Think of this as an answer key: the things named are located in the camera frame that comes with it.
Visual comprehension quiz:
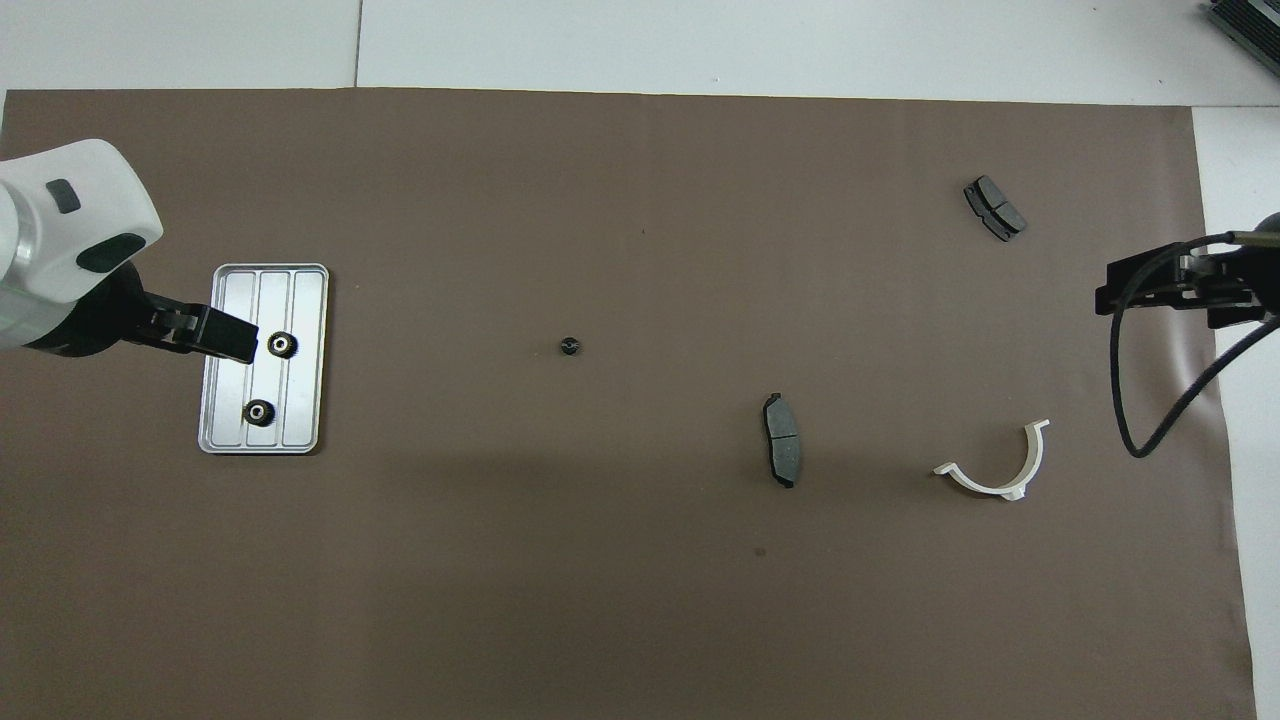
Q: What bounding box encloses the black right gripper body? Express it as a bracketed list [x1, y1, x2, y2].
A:
[1178, 212, 1280, 321]

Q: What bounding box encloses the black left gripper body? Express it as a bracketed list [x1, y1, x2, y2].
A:
[22, 260, 173, 359]

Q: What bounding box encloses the silver metal tray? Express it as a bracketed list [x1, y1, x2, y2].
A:
[197, 263, 330, 456]

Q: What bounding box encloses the short grey brake pad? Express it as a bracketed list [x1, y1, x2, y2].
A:
[963, 175, 1028, 243]

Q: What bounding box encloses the grey ribbed device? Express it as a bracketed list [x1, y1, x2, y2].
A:
[1203, 0, 1280, 79]

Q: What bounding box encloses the long grey brake pad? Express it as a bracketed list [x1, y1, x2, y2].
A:
[763, 392, 802, 489]

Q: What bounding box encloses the brown table mat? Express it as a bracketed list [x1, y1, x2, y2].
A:
[0, 88, 1259, 720]

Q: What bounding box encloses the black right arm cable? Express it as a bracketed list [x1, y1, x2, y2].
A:
[1110, 232, 1280, 459]

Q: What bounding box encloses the white half-ring clamp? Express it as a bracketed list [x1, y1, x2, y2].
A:
[932, 419, 1051, 502]

